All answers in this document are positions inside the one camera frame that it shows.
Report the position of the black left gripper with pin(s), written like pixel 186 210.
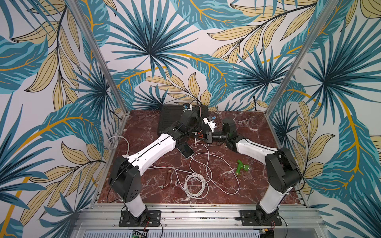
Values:
pixel 199 125

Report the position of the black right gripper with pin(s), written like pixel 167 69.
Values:
pixel 210 138

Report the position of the smartphone with pink case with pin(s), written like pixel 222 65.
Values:
pixel 186 151

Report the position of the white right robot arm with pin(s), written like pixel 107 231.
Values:
pixel 282 172

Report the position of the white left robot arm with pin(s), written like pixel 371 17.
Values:
pixel 125 177

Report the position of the black plastic tool case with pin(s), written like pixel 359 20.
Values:
pixel 172 113

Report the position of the brown-handled screwdriver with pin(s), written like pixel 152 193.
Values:
pixel 168 180

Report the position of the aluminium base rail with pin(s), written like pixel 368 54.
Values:
pixel 200 221

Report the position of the aluminium frame post left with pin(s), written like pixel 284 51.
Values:
pixel 94 48

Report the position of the aluminium frame post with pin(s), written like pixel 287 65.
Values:
pixel 94 48
pixel 315 31

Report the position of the aluminium frame post right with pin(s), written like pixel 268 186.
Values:
pixel 315 31

